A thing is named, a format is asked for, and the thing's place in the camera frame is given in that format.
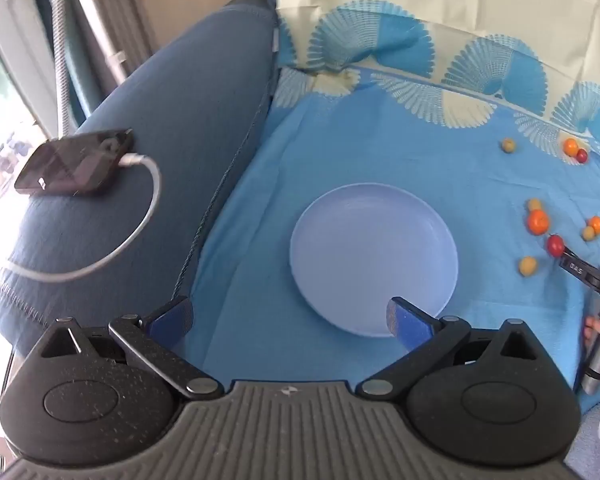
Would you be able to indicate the blue fan-print bed sheet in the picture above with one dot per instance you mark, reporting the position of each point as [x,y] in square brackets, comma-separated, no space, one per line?
[380,130]

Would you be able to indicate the blue sofa armrest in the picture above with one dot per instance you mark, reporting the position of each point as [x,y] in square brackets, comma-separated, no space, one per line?
[145,160]

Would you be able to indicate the black smartphone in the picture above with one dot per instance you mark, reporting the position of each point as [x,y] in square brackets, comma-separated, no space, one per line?
[75,162]

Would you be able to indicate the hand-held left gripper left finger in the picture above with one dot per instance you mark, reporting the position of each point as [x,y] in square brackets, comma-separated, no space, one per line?
[172,319]

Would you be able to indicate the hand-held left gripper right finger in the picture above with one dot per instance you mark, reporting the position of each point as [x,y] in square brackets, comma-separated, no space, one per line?
[405,324]

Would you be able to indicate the small orange tangerine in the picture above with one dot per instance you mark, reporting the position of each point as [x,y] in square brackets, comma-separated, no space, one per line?
[570,146]
[538,222]
[597,224]

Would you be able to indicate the light blue plate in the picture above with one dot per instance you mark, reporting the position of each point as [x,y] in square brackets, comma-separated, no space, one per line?
[375,260]

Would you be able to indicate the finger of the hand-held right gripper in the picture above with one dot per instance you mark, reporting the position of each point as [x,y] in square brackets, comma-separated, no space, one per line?
[576,267]

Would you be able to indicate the white garment steamer stand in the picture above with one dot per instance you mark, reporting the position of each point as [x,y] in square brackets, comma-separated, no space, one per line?
[97,15]

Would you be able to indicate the red cherry tomato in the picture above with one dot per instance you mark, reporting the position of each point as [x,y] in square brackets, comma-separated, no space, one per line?
[582,156]
[555,244]

